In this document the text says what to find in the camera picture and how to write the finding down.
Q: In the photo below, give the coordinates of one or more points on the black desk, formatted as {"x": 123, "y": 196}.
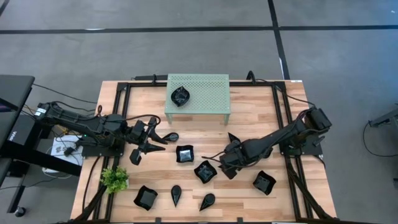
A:
{"x": 17, "y": 88}

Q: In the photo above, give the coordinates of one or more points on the black frame clamp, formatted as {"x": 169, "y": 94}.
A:
{"x": 158, "y": 220}
{"x": 250, "y": 76}
{"x": 239, "y": 220}
{"x": 154, "y": 80}

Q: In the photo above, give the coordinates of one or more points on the black caster wheel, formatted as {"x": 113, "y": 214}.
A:
{"x": 20, "y": 211}

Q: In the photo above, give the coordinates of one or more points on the black aluminium table frame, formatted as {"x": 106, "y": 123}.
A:
{"x": 143, "y": 84}

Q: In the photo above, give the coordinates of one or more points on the white printed box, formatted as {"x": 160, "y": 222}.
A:
{"x": 59, "y": 151}

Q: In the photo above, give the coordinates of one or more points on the green artificial potted plant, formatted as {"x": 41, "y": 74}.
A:
{"x": 114, "y": 179}

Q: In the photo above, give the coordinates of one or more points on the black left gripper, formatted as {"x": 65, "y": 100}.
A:
{"x": 139, "y": 130}

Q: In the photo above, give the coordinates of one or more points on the black computer tower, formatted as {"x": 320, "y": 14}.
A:
{"x": 23, "y": 130}

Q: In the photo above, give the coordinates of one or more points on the black power strip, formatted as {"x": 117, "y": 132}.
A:
{"x": 149, "y": 77}

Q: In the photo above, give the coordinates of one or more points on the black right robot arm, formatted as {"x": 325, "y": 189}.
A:
{"x": 280, "y": 137}

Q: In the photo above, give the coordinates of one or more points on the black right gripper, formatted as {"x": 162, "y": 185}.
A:
{"x": 231, "y": 155}

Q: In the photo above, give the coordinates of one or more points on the black square cup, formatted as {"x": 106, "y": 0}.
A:
{"x": 185, "y": 153}
{"x": 264, "y": 183}

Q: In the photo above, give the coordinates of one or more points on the black square wavy plate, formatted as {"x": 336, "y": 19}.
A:
{"x": 145, "y": 198}
{"x": 205, "y": 171}

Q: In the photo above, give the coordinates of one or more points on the white power strip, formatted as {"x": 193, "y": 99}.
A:
{"x": 53, "y": 171}

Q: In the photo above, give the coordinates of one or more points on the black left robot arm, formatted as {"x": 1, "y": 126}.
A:
{"x": 77, "y": 123}

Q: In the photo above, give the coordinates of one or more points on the grey desk leg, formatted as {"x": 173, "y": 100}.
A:
{"x": 385, "y": 118}

